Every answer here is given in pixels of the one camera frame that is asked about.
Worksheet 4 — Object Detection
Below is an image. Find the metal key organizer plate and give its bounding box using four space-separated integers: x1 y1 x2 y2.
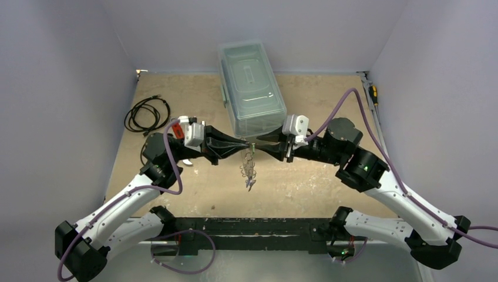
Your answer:
240 149 257 192

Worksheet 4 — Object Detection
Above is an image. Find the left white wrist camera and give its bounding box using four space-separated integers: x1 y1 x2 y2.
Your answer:
179 116 205 151

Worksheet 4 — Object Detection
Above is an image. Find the purple cable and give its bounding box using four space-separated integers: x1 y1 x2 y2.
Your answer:
305 88 498 266
57 118 217 282

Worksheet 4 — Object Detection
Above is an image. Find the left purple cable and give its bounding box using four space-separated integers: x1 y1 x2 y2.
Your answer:
57 118 217 282

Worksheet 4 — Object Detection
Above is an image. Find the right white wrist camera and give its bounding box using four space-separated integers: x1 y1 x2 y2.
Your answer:
282 114 309 149

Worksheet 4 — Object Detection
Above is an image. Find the clear plastic storage box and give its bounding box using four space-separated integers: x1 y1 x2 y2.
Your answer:
218 40 287 138

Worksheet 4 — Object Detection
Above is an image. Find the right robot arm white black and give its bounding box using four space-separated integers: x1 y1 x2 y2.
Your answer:
257 115 470 270

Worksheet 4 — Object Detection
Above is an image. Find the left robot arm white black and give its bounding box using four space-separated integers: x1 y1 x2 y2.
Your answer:
55 119 250 281

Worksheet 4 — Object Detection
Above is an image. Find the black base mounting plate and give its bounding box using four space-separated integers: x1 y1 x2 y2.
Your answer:
153 217 368 258

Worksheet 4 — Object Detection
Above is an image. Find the coiled black cable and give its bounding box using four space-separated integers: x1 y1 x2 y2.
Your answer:
124 95 171 134

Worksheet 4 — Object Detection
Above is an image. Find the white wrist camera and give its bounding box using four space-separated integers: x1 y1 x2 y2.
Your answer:
282 114 309 149
179 116 205 151

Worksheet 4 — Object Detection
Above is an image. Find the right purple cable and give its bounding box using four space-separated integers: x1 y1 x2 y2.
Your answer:
305 88 498 266

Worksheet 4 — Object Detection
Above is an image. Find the yellow black screwdriver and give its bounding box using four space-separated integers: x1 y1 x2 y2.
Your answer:
368 85 378 107

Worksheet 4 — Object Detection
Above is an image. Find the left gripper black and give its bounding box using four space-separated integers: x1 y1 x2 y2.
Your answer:
167 121 249 165

